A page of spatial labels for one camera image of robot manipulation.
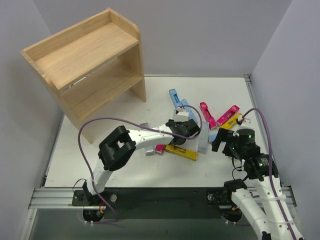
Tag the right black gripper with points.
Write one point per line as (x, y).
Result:
(223, 137)

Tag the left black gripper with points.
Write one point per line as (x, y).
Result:
(189, 126)

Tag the silver toothpaste box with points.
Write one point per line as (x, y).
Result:
(179, 141)
(150, 150)
(203, 138)

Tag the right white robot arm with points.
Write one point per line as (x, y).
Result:
(272, 220)

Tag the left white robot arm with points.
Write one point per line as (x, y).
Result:
(118, 147)

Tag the wooden two-tier shelf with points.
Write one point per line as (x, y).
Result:
(89, 64)

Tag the blue toothpaste box near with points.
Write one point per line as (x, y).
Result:
(211, 138)

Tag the blue toothpaste box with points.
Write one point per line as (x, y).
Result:
(174, 98)
(211, 138)
(191, 114)

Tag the blue toothpaste box middle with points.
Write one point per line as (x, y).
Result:
(191, 114)

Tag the yellow toothpaste box right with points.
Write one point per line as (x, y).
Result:
(231, 122)

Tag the yellow toothpaste box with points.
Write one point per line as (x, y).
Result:
(231, 122)
(185, 153)

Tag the pink toothpaste box centre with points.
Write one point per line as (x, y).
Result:
(208, 116)

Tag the pink toothpaste box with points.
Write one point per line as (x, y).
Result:
(208, 116)
(227, 115)
(159, 149)

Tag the yellow toothpaste box front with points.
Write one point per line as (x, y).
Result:
(185, 153)

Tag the pink toothpaste box right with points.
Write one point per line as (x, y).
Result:
(227, 115)

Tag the pink toothpaste box left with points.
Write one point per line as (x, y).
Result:
(159, 149)

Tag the blue toothpaste box far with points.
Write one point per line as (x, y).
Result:
(174, 98)

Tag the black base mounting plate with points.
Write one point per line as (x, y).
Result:
(157, 203)

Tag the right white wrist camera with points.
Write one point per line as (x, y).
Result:
(244, 123)

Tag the aluminium frame rail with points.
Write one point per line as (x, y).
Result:
(62, 197)

